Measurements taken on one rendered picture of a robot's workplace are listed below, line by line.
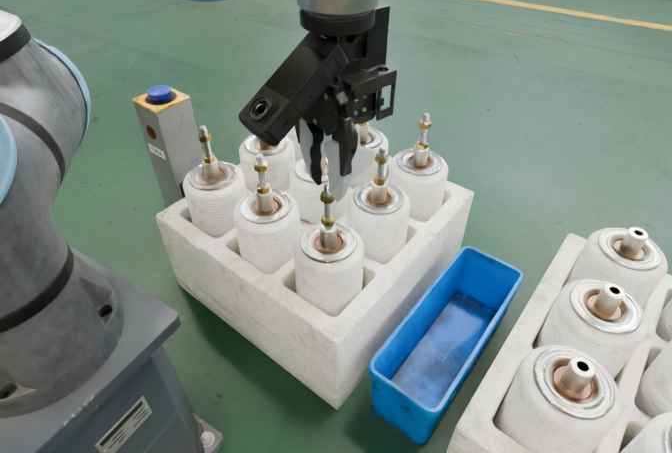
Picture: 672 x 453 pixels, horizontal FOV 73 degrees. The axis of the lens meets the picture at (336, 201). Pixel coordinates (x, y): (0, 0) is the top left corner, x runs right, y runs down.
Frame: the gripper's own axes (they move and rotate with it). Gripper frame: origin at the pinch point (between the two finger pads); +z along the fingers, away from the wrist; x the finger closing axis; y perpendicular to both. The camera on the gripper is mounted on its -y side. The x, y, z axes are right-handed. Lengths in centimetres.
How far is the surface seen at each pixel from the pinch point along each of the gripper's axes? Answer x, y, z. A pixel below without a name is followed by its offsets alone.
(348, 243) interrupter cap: -2.1, 2.4, 9.6
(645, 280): -29.1, 28.0, 10.6
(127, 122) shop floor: 96, -1, 35
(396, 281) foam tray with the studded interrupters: -6.2, 8.2, 17.7
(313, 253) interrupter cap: -0.6, -2.3, 9.6
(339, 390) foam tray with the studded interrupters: -9.2, -4.7, 29.3
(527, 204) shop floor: 1, 59, 35
